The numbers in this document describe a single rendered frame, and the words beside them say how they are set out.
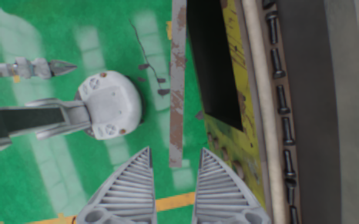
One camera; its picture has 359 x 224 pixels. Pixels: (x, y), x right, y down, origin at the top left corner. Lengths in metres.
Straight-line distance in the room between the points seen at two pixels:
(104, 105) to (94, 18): 0.98
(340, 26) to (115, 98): 1.26
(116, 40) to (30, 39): 0.97
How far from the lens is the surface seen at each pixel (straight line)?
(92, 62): 1.77
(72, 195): 2.25
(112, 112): 1.31
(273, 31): 0.31
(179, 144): 0.27
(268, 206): 0.38
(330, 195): 0.35
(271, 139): 0.29
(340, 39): 0.26
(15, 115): 0.86
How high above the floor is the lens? 1.48
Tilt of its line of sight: 85 degrees down
